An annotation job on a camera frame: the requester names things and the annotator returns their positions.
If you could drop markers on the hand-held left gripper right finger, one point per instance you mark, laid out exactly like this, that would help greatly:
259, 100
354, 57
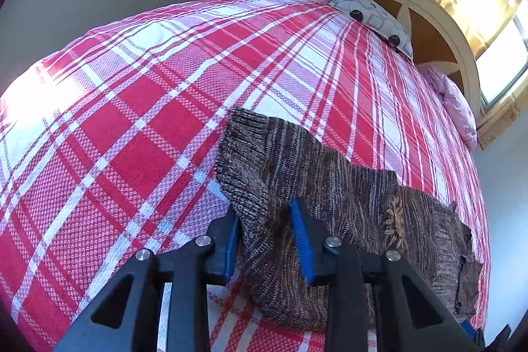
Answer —
301, 236

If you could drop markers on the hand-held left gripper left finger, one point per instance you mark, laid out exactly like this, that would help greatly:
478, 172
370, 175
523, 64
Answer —
232, 249

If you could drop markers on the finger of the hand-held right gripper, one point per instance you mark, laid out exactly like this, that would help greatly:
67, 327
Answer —
469, 329

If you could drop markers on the brown striped knit sweater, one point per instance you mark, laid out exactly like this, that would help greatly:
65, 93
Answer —
330, 179

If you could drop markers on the red plaid blanket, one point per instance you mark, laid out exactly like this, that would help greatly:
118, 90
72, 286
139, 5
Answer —
123, 108

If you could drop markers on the pink pillow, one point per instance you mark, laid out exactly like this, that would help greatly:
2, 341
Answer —
453, 100

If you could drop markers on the grey patterned pillow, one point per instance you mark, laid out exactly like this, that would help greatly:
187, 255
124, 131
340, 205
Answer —
371, 14

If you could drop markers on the cream wooden headboard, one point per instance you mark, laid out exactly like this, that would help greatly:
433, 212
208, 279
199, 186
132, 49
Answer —
445, 26

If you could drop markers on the window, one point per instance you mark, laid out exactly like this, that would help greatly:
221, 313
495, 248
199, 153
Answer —
503, 63

